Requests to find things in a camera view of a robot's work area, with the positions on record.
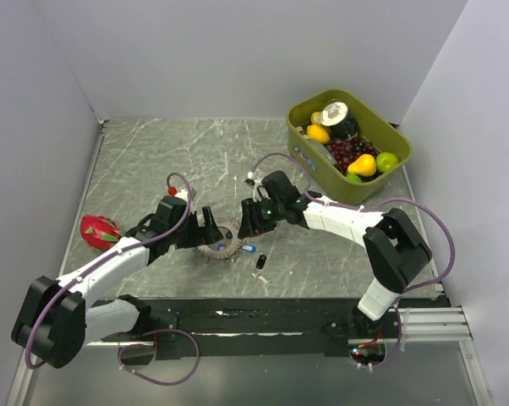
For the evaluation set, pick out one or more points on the green lime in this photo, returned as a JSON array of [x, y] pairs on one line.
[[386, 161]]

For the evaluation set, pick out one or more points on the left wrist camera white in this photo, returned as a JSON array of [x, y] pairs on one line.
[[184, 193]]

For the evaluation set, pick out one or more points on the red dragon fruit toy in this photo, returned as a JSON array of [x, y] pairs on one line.
[[100, 233]]

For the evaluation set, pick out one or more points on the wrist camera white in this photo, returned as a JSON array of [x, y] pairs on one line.
[[254, 183], [184, 193]]

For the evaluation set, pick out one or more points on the large metal keyring with keys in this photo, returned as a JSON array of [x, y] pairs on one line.
[[231, 246]]

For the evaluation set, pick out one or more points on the black can with white lid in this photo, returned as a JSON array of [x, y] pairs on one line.
[[338, 118]]

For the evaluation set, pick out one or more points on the orange fruit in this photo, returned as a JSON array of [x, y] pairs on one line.
[[319, 133]]

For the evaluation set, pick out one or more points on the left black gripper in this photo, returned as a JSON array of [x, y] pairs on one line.
[[205, 234]]

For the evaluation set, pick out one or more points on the loose black-headed key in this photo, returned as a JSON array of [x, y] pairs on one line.
[[259, 265]]

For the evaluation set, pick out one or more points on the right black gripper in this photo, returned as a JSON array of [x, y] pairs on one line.
[[249, 227]]

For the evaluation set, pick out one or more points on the aluminium rail frame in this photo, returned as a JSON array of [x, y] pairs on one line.
[[418, 320]]

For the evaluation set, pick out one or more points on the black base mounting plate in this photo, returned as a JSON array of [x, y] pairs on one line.
[[244, 327]]

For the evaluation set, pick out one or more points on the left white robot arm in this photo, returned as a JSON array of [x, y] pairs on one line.
[[59, 316]]

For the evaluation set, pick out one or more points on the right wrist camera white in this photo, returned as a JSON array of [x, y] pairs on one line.
[[254, 183]]

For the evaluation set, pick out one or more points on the dark red grapes bunch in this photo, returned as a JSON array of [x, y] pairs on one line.
[[347, 151]]

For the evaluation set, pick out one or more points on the olive green plastic bin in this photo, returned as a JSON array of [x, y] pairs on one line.
[[318, 161]]

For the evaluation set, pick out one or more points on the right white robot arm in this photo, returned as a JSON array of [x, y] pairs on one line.
[[396, 251]]

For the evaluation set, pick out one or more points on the yellow pear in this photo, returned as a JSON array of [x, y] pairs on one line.
[[364, 166]]

